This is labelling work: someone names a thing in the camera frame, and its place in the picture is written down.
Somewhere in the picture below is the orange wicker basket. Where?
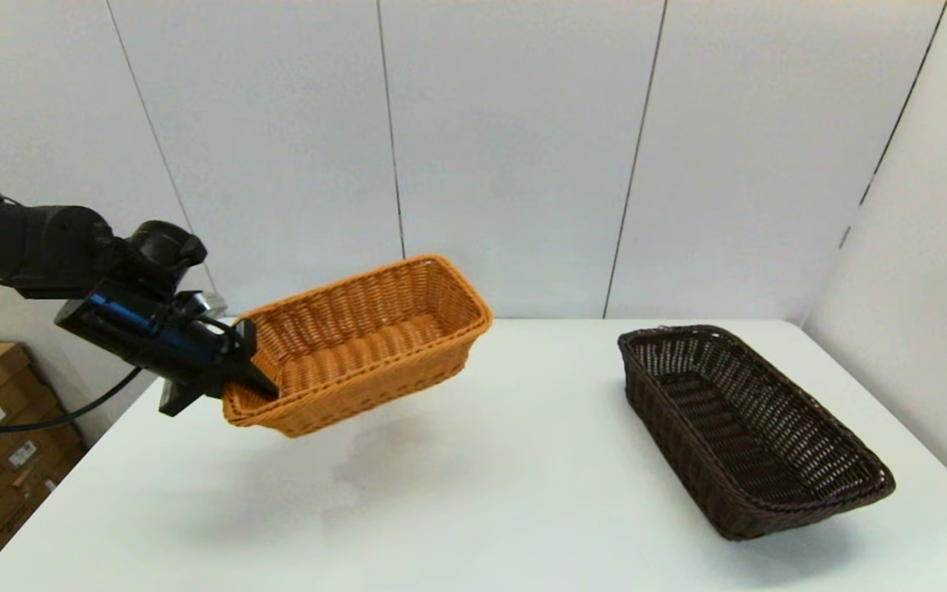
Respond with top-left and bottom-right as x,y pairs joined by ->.
221,254 -> 494,438

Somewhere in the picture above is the dark brown wicker basket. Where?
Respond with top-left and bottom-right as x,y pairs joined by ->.
617,325 -> 896,541

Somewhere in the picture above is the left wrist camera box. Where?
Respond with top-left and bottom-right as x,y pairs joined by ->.
182,289 -> 228,323

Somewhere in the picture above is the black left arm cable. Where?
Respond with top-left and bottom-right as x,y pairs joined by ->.
0,366 -> 146,434

